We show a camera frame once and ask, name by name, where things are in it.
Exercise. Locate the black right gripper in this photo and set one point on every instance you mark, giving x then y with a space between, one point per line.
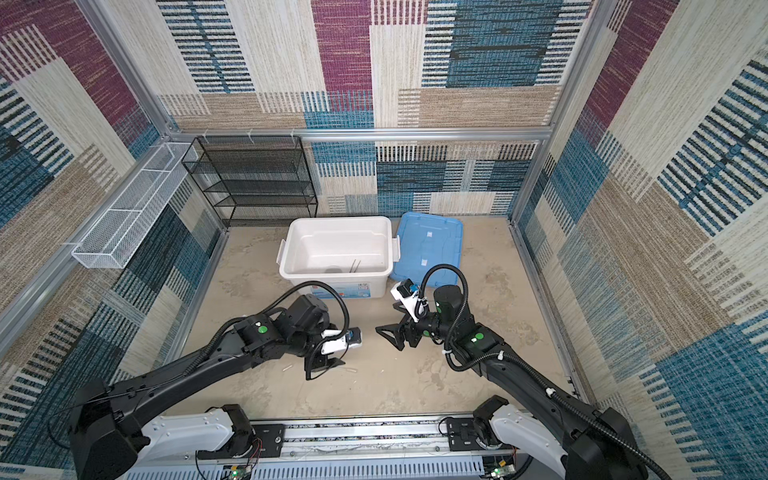
408 325

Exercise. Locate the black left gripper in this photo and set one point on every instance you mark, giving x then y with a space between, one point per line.
324 363

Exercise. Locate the white plastic storage bin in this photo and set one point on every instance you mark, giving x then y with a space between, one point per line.
323 249

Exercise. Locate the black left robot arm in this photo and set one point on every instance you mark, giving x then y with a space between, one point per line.
106 422

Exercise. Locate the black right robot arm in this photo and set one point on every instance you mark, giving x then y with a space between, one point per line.
574 439

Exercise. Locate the blue plastic bin lid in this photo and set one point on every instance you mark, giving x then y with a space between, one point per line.
425 241

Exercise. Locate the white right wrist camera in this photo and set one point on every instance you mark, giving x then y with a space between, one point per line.
409 299

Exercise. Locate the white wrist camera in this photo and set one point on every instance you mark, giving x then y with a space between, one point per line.
351 339
409 299

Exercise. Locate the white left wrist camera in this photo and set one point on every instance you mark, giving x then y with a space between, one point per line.
351 339

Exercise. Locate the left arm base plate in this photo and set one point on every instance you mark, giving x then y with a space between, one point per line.
264 441

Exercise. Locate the aluminium front rail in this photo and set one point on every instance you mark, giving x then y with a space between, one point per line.
348 439

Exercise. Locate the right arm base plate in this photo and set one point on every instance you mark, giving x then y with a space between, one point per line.
467 434

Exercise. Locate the black wire shelf rack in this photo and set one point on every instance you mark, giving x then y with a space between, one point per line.
251 181

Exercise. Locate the white wire mesh basket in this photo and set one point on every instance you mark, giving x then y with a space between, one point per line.
114 239

